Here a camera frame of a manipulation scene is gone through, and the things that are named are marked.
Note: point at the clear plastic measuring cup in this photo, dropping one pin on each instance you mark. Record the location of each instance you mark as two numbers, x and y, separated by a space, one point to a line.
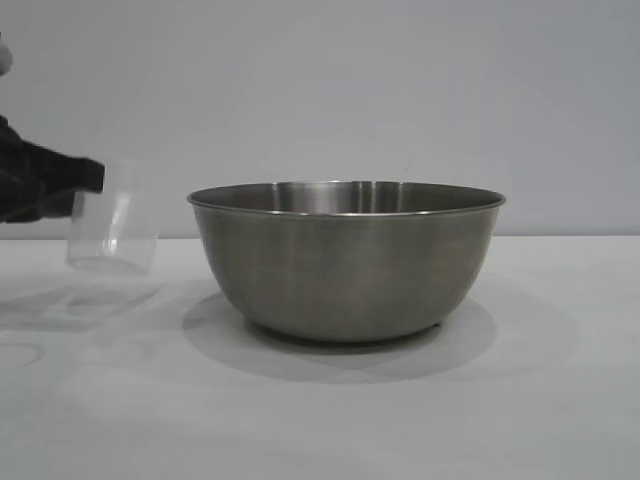
120 225

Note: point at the stainless steel mixing bowl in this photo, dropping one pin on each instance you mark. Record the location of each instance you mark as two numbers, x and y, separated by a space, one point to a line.
345 270

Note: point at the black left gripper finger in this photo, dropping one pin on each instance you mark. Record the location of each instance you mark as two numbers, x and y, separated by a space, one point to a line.
55 175
45 209

